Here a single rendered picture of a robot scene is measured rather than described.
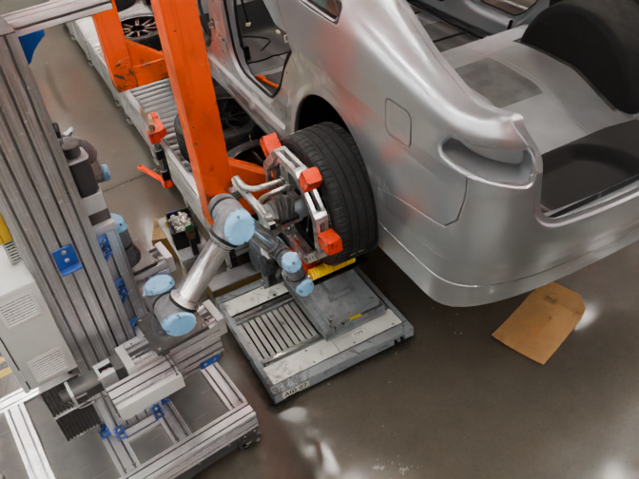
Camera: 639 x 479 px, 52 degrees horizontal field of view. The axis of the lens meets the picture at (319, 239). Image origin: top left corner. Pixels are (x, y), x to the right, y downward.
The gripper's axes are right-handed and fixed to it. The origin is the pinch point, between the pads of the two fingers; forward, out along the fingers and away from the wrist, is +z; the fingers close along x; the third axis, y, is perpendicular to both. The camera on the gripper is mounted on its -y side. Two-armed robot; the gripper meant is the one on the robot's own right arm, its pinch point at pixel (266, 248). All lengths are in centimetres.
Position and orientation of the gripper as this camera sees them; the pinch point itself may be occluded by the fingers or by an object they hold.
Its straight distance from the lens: 290.6
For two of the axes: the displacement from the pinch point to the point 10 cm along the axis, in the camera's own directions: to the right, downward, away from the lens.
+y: -0.8, -7.6, -6.4
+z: -5.2, -5.2, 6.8
